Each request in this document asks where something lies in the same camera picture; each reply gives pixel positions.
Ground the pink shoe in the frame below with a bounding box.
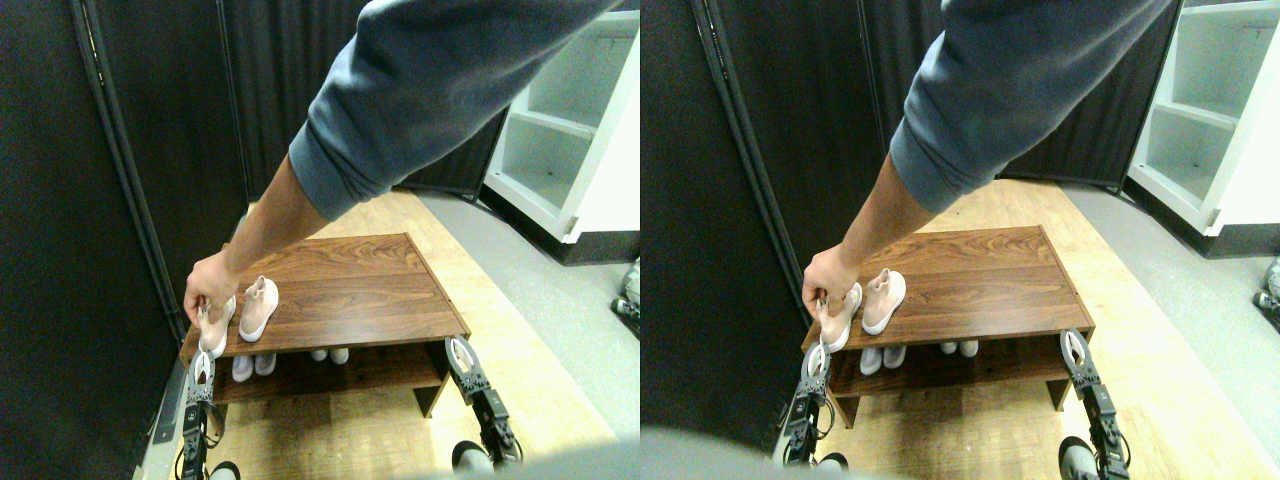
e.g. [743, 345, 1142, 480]
[862, 268, 908, 336]
[197, 295, 238, 360]
[238, 277, 280, 343]
[818, 283, 864, 354]

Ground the person's hand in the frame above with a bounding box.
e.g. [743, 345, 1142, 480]
[183, 249, 242, 326]
[802, 244, 862, 321]

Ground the black curtain stand pole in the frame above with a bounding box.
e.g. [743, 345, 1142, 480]
[688, 0, 813, 326]
[66, 0, 189, 346]

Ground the brown shoe rack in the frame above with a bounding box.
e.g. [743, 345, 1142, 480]
[178, 231, 472, 419]
[800, 223, 1096, 429]

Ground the white shelf unit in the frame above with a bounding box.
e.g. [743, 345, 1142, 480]
[484, 8, 640, 243]
[1128, 0, 1280, 237]

